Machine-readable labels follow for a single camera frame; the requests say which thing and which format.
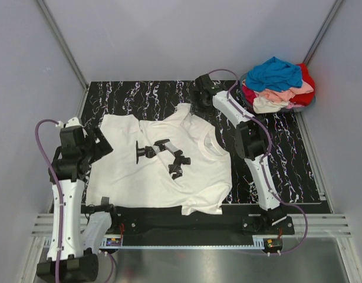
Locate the white printed t-shirt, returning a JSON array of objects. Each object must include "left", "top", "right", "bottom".
[{"left": 85, "top": 103, "right": 232, "bottom": 215}]

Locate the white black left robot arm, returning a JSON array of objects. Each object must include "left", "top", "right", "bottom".
[{"left": 35, "top": 117, "right": 120, "bottom": 282}]

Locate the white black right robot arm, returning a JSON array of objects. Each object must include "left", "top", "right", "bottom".
[{"left": 193, "top": 74, "right": 287, "bottom": 234}]

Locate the magenta t-shirt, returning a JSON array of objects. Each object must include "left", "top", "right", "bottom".
[{"left": 242, "top": 84, "right": 257, "bottom": 105}]

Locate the grey laundry basket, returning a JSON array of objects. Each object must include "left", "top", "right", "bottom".
[{"left": 240, "top": 73, "right": 316, "bottom": 114}]

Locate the cream t-shirt in basket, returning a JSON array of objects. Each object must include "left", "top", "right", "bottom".
[{"left": 252, "top": 97, "right": 289, "bottom": 114}]

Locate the blue t-shirt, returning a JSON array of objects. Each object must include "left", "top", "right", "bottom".
[{"left": 245, "top": 57, "right": 302, "bottom": 92}]

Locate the red t-shirt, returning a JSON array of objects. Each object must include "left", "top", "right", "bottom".
[{"left": 290, "top": 63, "right": 315, "bottom": 106}]

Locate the pink t-shirt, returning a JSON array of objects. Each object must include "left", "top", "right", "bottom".
[{"left": 255, "top": 87, "right": 305, "bottom": 108}]

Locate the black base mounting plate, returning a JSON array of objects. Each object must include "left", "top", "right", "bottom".
[{"left": 108, "top": 204, "right": 295, "bottom": 240}]

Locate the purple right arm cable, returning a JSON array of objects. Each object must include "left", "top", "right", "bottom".
[{"left": 207, "top": 68, "right": 310, "bottom": 256}]

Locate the aluminium frame post left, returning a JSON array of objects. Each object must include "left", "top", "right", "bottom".
[{"left": 35, "top": 0, "right": 89, "bottom": 91}]

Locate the aluminium frame post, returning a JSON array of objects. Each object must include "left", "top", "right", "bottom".
[
  {"left": 35, "top": 0, "right": 89, "bottom": 91},
  {"left": 303, "top": 0, "right": 346, "bottom": 66}
]

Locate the white slotted cable duct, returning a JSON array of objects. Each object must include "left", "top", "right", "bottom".
[{"left": 100, "top": 236, "right": 265, "bottom": 249}]

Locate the aluminium frame post right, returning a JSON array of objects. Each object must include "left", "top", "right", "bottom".
[{"left": 303, "top": 0, "right": 346, "bottom": 66}]

